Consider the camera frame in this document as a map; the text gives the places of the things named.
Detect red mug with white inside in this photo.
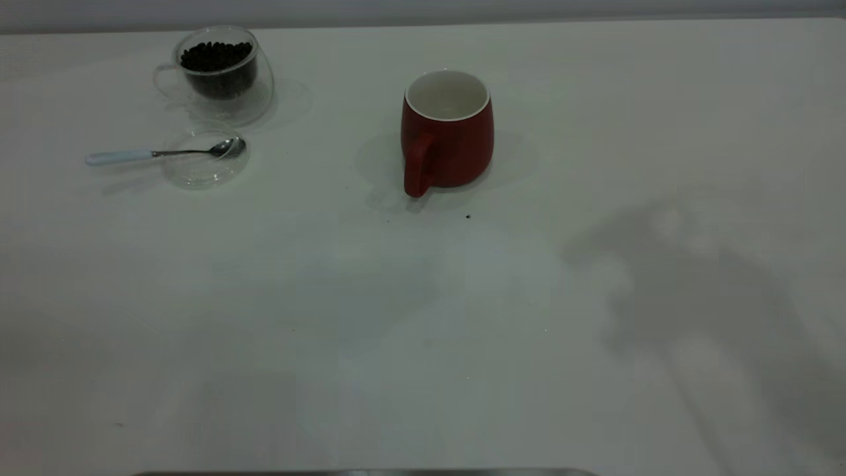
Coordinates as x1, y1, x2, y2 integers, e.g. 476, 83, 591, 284
401, 69, 495, 198

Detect spoon with light blue handle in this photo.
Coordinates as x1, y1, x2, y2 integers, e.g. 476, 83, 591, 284
85, 137, 247, 167

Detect dark coffee beans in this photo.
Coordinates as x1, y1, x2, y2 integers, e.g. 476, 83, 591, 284
180, 41, 258, 101

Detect clear double-wall glass cup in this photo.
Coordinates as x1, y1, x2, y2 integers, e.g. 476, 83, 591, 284
153, 25, 275, 128

